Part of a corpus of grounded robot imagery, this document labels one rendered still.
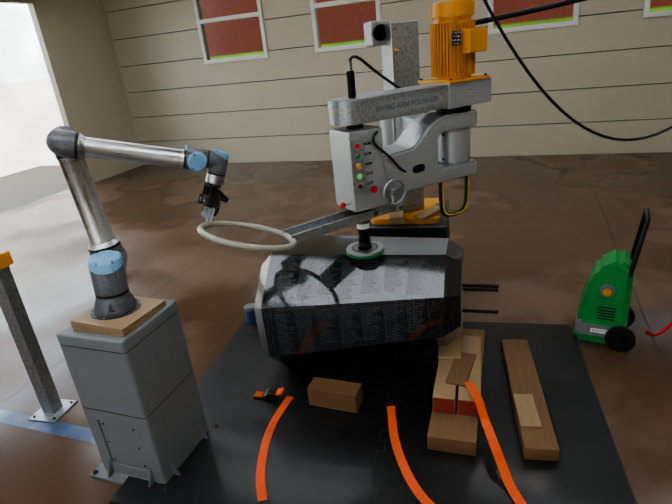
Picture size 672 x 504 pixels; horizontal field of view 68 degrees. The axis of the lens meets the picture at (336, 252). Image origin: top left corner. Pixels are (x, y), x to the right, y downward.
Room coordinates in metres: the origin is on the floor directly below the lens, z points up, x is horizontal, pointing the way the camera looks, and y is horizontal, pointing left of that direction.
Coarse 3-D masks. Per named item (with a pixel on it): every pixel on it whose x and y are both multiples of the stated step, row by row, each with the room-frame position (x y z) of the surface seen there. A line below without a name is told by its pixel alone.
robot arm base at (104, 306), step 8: (128, 288) 2.18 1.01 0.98; (96, 296) 2.11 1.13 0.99; (112, 296) 2.10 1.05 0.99; (120, 296) 2.12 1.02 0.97; (128, 296) 2.15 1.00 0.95; (96, 304) 2.10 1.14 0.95; (104, 304) 2.09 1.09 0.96; (112, 304) 2.09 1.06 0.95; (120, 304) 2.10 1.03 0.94; (128, 304) 2.13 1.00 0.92; (136, 304) 2.19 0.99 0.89; (96, 312) 2.09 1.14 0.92; (104, 312) 2.07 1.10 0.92; (112, 312) 2.07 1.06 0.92; (120, 312) 2.09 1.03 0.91
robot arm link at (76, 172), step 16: (64, 128) 2.27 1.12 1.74; (64, 160) 2.27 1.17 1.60; (80, 160) 2.30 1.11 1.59; (64, 176) 2.29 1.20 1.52; (80, 176) 2.28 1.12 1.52; (80, 192) 2.27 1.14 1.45; (96, 192) 2.33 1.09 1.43; (80, 208) 2.28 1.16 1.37; (96, 208) 2.30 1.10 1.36; (96, 224) 2.28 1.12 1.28; (96, 240) 2.28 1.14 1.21; (112, 240) 2.31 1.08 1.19
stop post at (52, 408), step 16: (0, 256) 2.59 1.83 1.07; (0, 272) 2.58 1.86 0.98; (0, 288) 2.57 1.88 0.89; (16, 288) 2.63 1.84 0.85; (0, 304) 2.58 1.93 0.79; (16, 304) 2.60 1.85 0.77; (16, 320) 2.57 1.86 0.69; (16, 336) 2.58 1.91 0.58; (32, 336) 2.62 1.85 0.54; (32, 352) 2.58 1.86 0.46; (32, 368) 2.57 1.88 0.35; (32, 384) 2.59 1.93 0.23; (48, 384) 2.60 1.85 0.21; (48, 400) 2.57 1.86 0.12; (64, 400) 2.70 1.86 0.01; (32, 416) 2.57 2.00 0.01; (48, 416) 2.55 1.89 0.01
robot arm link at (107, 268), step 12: (108, 252) 2.21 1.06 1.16; (96, 264) 2.11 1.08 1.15; (108, 264) 2.11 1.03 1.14; (120, 264) 2.15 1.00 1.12; (96, 276) 2.10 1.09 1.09; (108, 276) 2.10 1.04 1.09; (120, 276) 2.14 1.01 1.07; (96, 288) 2.10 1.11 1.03; (108, 288) 2.09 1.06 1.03; (120, 288) 2.12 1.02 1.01
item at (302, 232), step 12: (336, 216) 2.62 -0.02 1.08; (348, 216) 2.65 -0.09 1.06; (360, 216) 2.56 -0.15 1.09; (372, 216) 2.59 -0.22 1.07; (288, 228) 2.49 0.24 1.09; (300, 228) 2.52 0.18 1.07; (312, 228) 2.44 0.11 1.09; (324, 228) 2.46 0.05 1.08; (336, 228) 2.49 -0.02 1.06; (288, 240) 2.43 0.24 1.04; (300, 240) 2.40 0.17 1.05
